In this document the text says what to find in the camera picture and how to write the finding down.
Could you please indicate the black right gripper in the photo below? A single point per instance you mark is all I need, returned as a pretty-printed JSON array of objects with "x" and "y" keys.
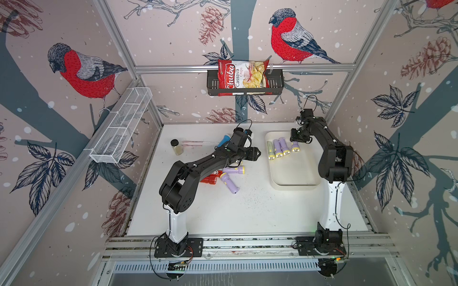
[{"x": 293, "y": 138}]

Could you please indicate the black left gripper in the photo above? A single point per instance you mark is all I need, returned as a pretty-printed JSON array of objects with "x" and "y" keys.
[{"x": 253, "y": 154}]

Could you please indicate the small pale green flashlight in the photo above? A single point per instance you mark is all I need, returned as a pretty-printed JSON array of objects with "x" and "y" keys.
[{"x": 271, "y": 150}]

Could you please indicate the short purple flashlight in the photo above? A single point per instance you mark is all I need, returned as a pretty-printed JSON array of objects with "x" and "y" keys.
[{"x": 284, "y": 147}]

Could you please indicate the small purple flashlight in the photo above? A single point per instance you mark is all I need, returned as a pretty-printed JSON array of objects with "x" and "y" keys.
[{"x": 277, "y": 148}]

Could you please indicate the purple flashlight with yellow button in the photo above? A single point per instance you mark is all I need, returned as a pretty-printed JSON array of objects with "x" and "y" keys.
[{"x": 235, "y": 170}]

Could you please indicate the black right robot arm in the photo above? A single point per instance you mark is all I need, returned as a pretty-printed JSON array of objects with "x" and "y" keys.
[{"x": 335, "y": 165}]

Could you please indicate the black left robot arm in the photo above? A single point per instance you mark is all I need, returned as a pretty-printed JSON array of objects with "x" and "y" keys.
[{"x": 180, "y": 186}]

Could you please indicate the cream plastic storage tray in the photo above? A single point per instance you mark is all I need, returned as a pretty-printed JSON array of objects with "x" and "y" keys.
[{"x": 297, "y": 171}]

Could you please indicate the large purple flashlight yellow rim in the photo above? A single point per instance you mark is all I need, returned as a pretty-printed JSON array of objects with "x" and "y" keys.
[{"x": 229, "y": 183}]

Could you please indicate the large red flashlight white logo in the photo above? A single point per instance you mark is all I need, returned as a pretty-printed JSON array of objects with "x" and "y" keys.
[{"x": 212, "y": 178}]

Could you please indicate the small glass jar black lid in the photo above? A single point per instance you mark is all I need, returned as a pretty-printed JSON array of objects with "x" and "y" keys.
[{"x": 177, "y": 147}]

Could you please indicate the red cassava chips bag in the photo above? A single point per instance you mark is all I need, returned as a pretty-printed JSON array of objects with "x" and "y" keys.
[{"x": 242, "y": 74}]

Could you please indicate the black wall basket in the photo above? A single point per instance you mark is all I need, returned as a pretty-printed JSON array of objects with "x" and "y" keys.
[{"x": 275, "y": 79}]

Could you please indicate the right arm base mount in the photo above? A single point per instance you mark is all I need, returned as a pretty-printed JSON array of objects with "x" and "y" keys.
[{"x": 324, "y": 242}]

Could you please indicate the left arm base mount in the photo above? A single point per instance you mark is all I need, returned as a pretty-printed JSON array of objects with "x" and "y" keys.
[{"x": 164, "y": 247}]

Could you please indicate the white wire mesh shelf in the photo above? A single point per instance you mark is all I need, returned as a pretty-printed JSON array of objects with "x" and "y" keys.
[{"x": 115, "y": 138}]

